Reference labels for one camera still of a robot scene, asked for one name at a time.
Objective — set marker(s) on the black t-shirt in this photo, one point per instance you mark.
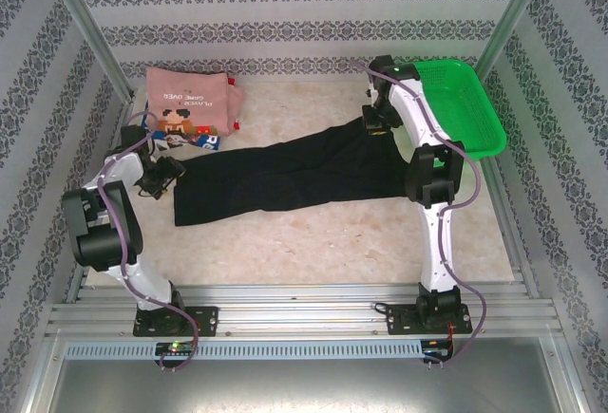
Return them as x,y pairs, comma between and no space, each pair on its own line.
285,171

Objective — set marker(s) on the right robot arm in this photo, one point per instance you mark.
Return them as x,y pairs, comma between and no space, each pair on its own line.
437,251

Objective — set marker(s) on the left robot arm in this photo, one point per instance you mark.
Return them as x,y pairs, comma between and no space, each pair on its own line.
104,228

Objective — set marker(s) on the green plastic basket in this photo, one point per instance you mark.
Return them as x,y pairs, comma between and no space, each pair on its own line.
456,99

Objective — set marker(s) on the pink folded t-shirt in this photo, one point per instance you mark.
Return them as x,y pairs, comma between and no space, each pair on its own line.
190,85

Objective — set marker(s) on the small controller board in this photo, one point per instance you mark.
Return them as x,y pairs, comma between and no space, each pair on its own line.
173,347
437,349

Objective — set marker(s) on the grey metal panel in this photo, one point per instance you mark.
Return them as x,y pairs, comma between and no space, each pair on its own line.
304,384

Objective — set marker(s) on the aluminium side rail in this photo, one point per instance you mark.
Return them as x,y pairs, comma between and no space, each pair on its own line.
520,261
78,285

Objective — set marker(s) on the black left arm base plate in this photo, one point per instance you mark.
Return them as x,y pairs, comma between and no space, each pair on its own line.
204,320

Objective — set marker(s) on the aluminium frame post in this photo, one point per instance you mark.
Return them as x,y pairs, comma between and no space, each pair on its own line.
513,19
81,19

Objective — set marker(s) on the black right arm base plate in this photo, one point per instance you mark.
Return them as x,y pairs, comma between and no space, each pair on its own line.
399,320

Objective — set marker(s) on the aluminium mounting rail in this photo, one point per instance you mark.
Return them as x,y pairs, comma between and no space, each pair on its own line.
294,308

